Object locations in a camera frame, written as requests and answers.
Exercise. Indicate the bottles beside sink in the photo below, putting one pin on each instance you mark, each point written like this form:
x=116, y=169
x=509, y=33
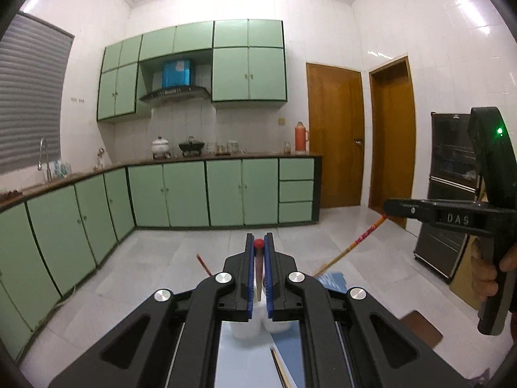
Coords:
x=61, y=169

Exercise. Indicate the dark blue printed mat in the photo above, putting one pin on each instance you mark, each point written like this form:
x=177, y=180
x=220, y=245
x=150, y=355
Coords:
x=291, y=361

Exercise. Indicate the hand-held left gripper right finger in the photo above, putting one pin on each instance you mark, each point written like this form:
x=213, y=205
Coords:
x=270, y=303

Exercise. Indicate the orange thermos flask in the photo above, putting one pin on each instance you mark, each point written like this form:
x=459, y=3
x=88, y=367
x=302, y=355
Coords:
x=300, y=137

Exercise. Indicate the brown cardboard box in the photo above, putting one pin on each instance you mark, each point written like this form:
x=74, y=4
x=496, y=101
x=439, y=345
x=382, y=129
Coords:
x=464, y=287

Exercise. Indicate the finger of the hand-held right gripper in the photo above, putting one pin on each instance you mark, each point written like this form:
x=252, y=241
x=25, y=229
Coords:
x=408, y=209

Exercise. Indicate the person's right hand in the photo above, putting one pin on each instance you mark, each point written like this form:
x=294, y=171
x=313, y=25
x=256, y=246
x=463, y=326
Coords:
x=484, y=279

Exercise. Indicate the red-patterned wooden chopstick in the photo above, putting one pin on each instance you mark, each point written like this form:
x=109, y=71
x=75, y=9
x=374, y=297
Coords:
x=355, y=242

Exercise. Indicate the metal sink faucet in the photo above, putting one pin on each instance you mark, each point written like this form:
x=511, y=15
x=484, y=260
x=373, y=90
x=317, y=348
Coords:
x=43, y=157

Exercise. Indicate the red-tipped wooden chopstick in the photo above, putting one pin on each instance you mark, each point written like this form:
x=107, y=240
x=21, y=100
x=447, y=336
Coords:
x=259, y=246
x=203, y=264

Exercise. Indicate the grey window blind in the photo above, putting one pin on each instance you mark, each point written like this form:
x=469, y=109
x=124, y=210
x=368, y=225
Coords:
x=28, y=97

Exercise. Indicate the small glass jar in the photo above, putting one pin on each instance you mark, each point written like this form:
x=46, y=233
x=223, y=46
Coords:
x=287, y=148

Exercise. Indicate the brown wooden door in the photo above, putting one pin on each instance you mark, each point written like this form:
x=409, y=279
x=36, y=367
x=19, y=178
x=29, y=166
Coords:
x=335, y=137
x=394, y=141

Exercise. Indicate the green wall cabinets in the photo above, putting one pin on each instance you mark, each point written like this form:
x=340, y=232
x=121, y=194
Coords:
x=246, y=74

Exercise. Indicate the black glass-door cabinet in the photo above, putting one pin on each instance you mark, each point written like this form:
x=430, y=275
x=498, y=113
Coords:
x=448, y=169

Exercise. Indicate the row of mixed chopsticks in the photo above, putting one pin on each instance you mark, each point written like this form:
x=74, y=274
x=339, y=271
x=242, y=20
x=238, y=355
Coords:
x=278, y=365

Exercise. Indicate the gas stove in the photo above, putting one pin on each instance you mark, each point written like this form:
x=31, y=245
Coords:
x=177, y=155

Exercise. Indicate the white lidded pot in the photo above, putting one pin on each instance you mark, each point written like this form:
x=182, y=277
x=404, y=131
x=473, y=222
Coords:
x=160, y=147

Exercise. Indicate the white two-compartment utensil holder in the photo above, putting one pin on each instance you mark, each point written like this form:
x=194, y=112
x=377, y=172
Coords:
x=246, y=330

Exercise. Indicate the dark cloth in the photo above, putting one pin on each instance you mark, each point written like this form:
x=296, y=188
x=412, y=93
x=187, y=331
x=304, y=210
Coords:
x=10, y=195

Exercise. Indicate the group of glass jars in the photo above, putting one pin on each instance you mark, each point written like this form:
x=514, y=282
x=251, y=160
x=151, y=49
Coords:
x=226, y=148

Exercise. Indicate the green base cabinets with countertop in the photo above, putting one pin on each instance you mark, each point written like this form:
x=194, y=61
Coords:
x=181, y=194

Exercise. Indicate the black wok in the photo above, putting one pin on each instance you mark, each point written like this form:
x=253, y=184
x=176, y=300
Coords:
x=190, y=145

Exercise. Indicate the range hood with blue chimney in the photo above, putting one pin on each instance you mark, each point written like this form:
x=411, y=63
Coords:
x=175, y=85

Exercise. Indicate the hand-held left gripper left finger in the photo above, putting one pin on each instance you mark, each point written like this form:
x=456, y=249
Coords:
x=250, y=307

